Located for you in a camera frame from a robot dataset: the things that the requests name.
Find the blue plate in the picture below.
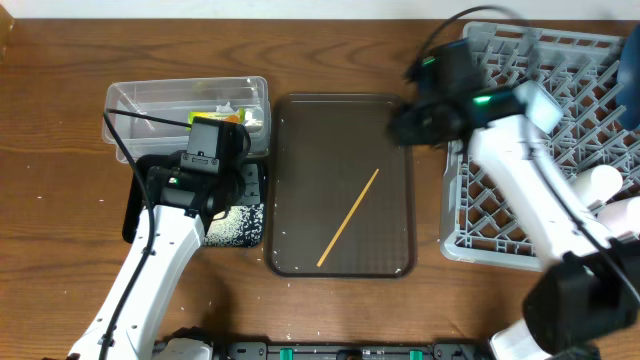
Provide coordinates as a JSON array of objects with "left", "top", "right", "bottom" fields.
[{"left": 616, "top": 25, "right": 640, "bottom": 131}]

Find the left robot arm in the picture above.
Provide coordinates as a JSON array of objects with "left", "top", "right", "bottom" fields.
[{"left": 68, "top": 161, "right": 267, "bottom": 359}]

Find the white rice pile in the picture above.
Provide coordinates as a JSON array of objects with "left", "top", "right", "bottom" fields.
[{"left": 202, "top": 164, "right": 266, "bottom": 247}]

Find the brown serving tray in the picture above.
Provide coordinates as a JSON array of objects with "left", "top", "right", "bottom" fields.
[{"left": 265, "top": 94, "right": 416, "bottom": 279}]

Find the grey dishwasher rack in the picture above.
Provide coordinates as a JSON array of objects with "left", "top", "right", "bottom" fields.
[{"left": 440, "top": 21, "right": 639, "bottom": 271}]

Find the white tissue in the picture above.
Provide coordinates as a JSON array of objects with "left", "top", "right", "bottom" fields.
[{"left": 214, "top": 102, "right": 265, "bottom": 134}]

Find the yellow snack wrapper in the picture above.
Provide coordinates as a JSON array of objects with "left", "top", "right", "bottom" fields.
[{"left": 188, "top": 108, "right": 246, "bottom": 125}]

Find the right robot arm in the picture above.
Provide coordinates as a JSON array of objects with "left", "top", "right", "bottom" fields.
[{"left": 388, "top": 87, "right": 639, "bottom": 359}]

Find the white cup pink inside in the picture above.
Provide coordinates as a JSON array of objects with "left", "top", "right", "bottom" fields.
[{"left": 597, "top": 196, "right": 640, "bottom": 239}]

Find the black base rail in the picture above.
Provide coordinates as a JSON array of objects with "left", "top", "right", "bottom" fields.
[{"left": 152, "top": 340, "right": 494, "bottom": 360}]

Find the black waste tray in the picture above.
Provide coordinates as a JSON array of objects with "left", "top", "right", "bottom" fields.
[{"left": 121, "top": 154, "right": 269, "bottom": 249}]

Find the clear plastic bin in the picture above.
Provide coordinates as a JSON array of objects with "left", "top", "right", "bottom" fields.
[{"left": 105, "top": 76, "right": 271, "bottom": 159}]

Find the white cup green inside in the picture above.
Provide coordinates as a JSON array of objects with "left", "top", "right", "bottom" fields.
[{"left": 572, "top": 165, "right": 623, "bottom": 207}]

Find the light blue bowl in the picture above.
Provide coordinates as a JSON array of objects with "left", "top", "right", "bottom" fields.
[{"left": 514, "top": 80, "right": 563, "bottom": 134}]

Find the wooden chopstick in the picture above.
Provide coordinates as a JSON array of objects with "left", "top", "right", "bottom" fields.
[{"left": 316, "top": 168, "right": 380, "bottom": 268}]

